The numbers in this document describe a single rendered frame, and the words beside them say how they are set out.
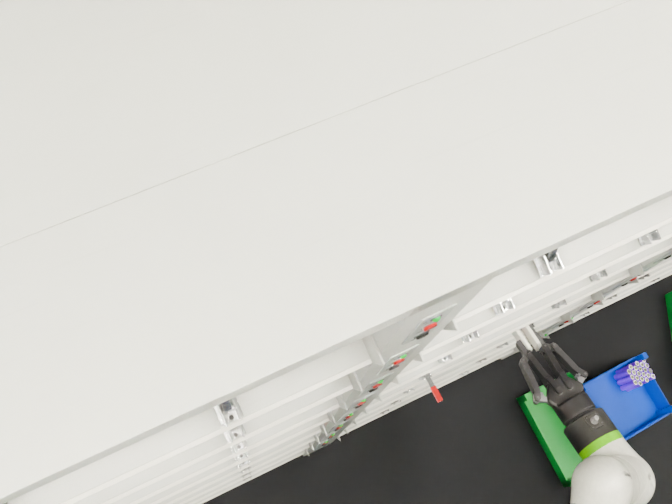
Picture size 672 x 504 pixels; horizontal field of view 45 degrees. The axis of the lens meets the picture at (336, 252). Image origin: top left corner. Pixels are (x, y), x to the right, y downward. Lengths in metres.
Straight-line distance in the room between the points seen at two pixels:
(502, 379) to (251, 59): 1.98
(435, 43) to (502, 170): 0.15
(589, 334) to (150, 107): 2.17
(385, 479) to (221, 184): 1.87
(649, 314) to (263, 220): 2.26
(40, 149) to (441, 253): 0.38
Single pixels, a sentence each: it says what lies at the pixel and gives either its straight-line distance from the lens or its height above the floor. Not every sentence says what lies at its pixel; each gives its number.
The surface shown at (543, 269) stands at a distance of 1.04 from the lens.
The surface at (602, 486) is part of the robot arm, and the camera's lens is 1.54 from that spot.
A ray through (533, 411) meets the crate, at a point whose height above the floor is 0.00.
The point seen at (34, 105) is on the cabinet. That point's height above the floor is 1.81.
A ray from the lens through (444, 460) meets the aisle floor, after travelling 2.57.
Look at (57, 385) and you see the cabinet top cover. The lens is 0.71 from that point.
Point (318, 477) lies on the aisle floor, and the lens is 2.51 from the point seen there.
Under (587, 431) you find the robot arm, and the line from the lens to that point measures 1.69.
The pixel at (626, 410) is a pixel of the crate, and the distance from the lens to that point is 2.73.
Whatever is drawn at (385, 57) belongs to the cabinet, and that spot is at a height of 1.81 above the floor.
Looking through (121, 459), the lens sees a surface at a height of 1.56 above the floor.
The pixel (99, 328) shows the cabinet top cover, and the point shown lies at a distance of 0.72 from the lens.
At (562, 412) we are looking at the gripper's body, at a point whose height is 0.91.
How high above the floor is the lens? 2.50
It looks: 71 degrees down
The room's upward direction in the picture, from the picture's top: 16 degrees clockwise
